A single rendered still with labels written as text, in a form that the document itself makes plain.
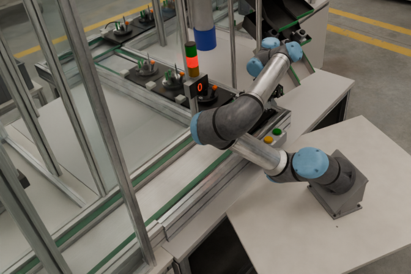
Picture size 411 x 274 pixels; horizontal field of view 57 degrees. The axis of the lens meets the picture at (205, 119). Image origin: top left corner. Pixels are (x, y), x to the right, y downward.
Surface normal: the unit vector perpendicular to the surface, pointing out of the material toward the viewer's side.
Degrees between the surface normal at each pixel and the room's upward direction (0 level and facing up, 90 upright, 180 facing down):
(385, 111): 0
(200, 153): 0
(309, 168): 40
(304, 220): 0
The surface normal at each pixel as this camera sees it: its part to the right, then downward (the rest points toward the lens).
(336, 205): -0.73, -0.35
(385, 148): -0.10, -0.78
